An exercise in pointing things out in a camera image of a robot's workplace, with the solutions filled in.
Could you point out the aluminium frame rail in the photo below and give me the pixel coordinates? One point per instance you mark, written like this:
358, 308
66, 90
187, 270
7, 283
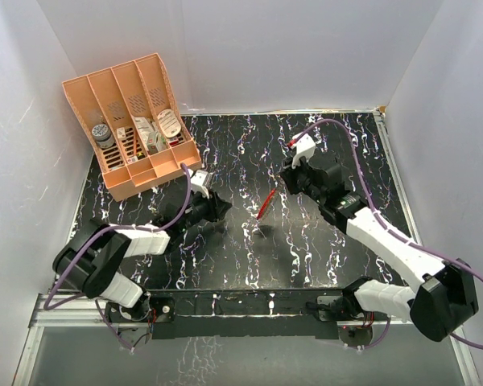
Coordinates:
251, 337

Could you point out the peach desk organizer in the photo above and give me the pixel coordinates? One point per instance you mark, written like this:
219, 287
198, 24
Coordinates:
113, 96

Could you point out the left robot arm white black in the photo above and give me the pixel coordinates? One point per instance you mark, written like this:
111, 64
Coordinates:
91, 260

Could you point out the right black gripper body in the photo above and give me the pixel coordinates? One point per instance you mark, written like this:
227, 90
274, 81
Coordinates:
299, 178

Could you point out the white small boxes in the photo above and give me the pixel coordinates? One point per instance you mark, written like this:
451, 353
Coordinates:
152, 140

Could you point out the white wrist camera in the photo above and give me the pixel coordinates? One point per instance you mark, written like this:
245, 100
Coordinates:
199, 183
304, 148

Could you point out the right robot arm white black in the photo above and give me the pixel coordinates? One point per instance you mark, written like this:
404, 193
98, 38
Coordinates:
386, 249

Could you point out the oval white tin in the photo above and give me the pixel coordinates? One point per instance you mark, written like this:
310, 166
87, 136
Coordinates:
169, 123

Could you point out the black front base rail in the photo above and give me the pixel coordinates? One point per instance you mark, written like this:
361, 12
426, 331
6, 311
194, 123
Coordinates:
236, 313

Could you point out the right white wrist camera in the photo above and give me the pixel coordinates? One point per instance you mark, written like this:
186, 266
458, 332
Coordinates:
304, 148

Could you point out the red keyring with keys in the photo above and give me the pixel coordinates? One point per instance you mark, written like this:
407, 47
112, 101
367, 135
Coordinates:
273, 195

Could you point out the grey round jar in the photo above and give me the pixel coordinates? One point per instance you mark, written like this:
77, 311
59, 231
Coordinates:
103, 137

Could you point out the small red-white box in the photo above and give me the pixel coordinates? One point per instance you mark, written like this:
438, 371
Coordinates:
124, 133

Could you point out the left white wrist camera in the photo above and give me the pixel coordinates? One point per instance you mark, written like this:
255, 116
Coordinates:
199, 183

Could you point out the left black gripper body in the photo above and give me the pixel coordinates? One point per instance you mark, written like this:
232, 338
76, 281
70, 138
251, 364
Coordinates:
204, 207

